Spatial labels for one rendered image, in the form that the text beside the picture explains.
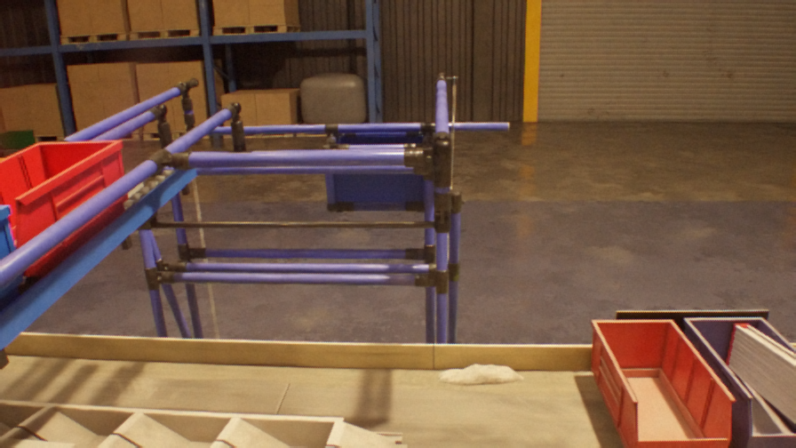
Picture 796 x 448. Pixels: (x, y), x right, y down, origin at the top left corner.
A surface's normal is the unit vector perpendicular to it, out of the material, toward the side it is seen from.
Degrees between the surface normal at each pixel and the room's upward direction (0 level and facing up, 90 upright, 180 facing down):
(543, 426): 0
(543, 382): 1
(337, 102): 93
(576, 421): 0
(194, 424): 80
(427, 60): 90
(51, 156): 94
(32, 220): 92
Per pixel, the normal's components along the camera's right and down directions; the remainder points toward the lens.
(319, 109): -0.07, 0.37
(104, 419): -0.07, 0.15
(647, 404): -0.02, -0.95
